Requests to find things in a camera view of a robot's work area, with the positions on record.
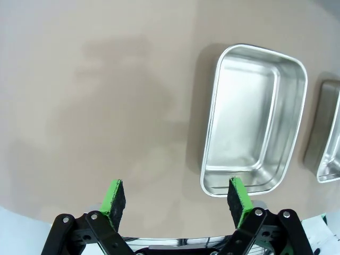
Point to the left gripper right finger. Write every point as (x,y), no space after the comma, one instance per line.
(239,204)

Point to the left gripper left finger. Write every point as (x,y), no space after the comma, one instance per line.
(115,207)

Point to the rectangular stainless steel container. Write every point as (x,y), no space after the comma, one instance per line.
(318,127)
(247,119)

